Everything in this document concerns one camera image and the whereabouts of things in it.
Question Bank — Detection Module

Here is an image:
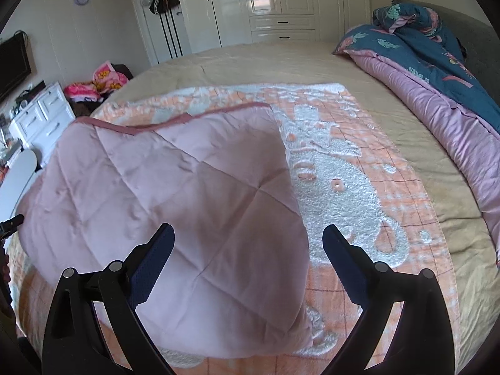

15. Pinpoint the pink quilted jacket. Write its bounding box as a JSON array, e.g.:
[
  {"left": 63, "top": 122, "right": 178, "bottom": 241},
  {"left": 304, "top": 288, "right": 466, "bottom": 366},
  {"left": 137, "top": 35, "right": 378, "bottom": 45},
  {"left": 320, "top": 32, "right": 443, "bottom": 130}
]
[{"left": 18, "top": 103, "right": 312, "bottom": 359}]

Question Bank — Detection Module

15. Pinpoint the pink yellow clothes pile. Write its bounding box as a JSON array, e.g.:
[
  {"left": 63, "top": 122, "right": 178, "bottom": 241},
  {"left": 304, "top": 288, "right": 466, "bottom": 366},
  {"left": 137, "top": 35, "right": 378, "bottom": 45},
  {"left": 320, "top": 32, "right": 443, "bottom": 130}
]
[{"left": 63, "top": 61, "right": 133, "bottom": 118}]

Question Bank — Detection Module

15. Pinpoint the white bedroom door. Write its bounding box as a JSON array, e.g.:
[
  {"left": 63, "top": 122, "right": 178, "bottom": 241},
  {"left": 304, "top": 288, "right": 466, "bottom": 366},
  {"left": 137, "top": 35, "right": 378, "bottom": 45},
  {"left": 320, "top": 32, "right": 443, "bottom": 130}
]
[{"left": 132, "top": 0, "right": 193, "bottom": 66}]

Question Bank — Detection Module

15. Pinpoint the person's left hand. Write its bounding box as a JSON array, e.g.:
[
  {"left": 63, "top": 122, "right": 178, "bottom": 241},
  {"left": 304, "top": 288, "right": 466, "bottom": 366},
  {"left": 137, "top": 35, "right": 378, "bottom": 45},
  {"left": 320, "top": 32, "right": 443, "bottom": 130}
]
[{"left": 0, "top": 240, "right": 12, "bottom": 313}]

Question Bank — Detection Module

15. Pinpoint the white rounded chair back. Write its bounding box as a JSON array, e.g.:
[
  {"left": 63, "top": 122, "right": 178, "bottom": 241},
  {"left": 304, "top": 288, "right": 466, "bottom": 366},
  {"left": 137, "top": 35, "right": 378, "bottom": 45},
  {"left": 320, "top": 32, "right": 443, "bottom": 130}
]
[{"left": 0, "top": 149, "right": 42, "bottom": 222}]

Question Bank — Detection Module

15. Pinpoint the white drawer chest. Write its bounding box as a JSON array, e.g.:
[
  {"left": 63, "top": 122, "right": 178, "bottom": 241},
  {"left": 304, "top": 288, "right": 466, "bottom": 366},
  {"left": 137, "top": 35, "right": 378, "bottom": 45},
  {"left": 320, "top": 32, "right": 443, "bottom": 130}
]
[{"left": 8, "top": 82, "right": 75, "bottom": 164}]

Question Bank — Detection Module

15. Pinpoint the tan bed cover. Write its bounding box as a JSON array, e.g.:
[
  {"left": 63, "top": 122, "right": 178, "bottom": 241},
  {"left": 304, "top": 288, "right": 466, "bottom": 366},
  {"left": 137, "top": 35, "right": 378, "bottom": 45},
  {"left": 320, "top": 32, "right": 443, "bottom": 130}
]
[{"left": 7, "top": 41, "right": 500, "bottom": 364}]

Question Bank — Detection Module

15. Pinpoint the orange white bear blanket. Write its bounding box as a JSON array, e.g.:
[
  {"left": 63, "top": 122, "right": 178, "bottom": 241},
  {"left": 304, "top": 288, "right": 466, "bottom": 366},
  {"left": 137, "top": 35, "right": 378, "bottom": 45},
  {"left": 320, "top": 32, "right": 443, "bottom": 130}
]
[{"left": 7, "top": 82, "right": 462, "bottom": 375}]

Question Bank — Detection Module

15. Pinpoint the grey bed headboard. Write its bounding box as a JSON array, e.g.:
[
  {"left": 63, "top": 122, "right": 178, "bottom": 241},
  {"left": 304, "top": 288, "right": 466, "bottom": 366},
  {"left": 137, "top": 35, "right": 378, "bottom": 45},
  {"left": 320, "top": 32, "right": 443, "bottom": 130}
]
[{"left": 392, "top": 0, "right": 500, "bottom": 104}]

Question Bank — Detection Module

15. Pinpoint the white glossy wardrobe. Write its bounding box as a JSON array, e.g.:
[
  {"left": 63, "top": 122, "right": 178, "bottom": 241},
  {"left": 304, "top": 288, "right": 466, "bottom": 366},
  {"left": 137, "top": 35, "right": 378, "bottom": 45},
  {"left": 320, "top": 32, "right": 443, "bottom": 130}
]
[{"left": 180, "top": 0, "right": 370, "bottom": 53}]

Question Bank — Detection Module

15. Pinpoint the blue and pink duvet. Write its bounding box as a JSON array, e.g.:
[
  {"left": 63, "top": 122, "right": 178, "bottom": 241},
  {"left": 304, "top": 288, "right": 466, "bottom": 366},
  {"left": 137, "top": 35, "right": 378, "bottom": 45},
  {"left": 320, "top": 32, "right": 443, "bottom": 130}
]
[{"left": 334, "top": 3, "right": 499, "bottom": 245}]

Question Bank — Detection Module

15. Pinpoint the black wall television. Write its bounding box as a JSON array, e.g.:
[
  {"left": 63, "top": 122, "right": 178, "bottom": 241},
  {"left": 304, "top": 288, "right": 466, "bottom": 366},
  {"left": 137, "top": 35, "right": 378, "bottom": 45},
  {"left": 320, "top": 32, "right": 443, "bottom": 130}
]
[{"left": 0, "top": 31, "right": 31, "bottom": 102}]

